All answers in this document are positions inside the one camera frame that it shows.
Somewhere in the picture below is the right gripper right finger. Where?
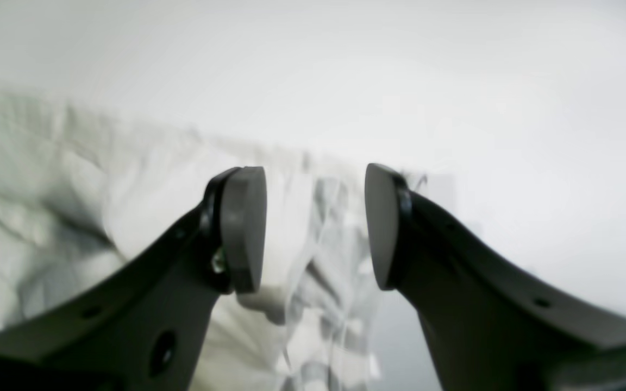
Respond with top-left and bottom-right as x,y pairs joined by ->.
365,163 -> 626,390

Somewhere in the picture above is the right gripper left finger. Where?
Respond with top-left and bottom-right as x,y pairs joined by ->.
0,167 -> 267,390

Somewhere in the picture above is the light grey T-shirt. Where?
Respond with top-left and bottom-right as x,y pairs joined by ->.
0,85 -> 381,390

